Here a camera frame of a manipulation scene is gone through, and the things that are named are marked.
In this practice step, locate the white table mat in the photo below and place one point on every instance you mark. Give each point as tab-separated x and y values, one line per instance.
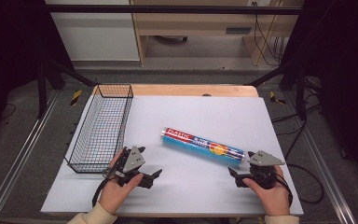
195	186

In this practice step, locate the black horizontal frame bar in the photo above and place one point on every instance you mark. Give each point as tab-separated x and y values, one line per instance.
167	9

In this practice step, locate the white cabinet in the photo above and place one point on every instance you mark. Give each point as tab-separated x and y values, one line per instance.
96	34

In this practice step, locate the black curtain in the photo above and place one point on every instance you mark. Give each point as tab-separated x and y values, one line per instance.
348	77
9	46

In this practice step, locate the black metal stand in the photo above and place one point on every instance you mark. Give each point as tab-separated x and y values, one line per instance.
300	90
43	87

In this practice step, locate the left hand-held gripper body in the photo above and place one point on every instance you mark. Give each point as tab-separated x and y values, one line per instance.
133	159

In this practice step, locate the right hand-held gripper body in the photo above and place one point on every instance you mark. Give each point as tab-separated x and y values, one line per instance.
265	171

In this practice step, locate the aluminium floor rail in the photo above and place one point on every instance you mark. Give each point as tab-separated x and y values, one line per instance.
15	161
323	174

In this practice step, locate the light wooden desk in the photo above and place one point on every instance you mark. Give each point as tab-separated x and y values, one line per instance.
195	23

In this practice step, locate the blue red plastic wrap roll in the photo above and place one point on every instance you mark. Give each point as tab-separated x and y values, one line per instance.
199	145

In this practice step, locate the yellow black tape strip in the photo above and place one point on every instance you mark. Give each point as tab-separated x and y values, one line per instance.
275	98
76	97

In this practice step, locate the person's right hand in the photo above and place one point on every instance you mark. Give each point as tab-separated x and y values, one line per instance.
275	199

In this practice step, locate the person's left hand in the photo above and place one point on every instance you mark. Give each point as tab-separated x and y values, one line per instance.
113	194

